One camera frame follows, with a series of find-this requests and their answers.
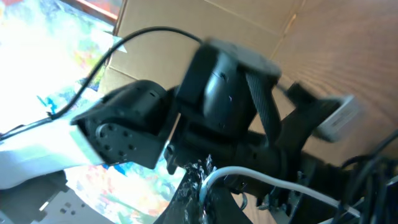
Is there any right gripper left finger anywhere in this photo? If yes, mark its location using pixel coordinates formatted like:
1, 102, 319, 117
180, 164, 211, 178
154, 154, 251, 224

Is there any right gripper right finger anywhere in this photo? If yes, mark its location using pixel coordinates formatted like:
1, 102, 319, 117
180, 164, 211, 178
291, 175, 397, 224

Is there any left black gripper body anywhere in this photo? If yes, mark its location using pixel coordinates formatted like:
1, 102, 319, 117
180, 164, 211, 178
165, 93, 342, 200

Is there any white USB cable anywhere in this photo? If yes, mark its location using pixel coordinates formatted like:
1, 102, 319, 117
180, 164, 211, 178
198, 166, 362, 224

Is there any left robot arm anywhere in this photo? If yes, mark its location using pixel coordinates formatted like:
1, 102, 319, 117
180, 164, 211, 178
1, 40, 338, 207

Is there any cardboard box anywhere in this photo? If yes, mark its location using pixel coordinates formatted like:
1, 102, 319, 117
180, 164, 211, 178
99, 0, 397, 164

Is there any left camera cable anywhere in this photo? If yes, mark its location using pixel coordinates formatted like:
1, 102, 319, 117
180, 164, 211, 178
0, 26, 205, 142

